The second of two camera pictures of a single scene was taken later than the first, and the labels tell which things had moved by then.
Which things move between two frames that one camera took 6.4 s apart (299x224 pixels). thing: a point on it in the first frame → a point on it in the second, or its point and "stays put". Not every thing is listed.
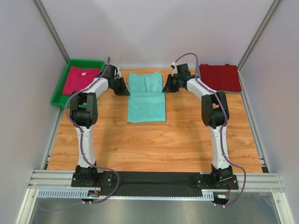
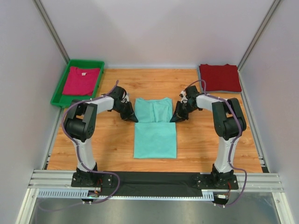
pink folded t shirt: (78, 78) stays put
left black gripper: (123, 91) → (129, 116)
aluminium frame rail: (42, 179) stays put
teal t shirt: (146, 101) → (155, 136)
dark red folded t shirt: (223, 78) stays put
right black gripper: (168, 87) → (178, 116)
